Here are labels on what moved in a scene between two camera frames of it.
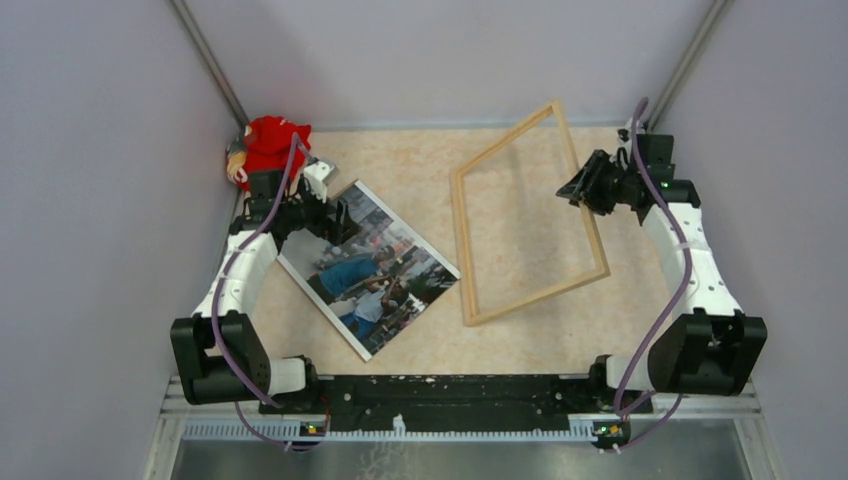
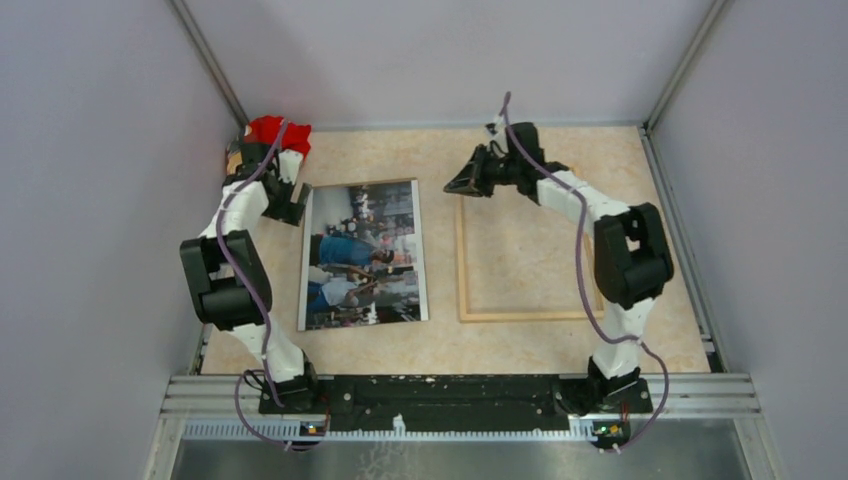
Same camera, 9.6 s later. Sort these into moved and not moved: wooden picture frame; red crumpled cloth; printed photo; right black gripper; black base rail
Moved: right black gripper; wooden picture frame; printed photo
Not moved: red crumpled cloth; black base rail
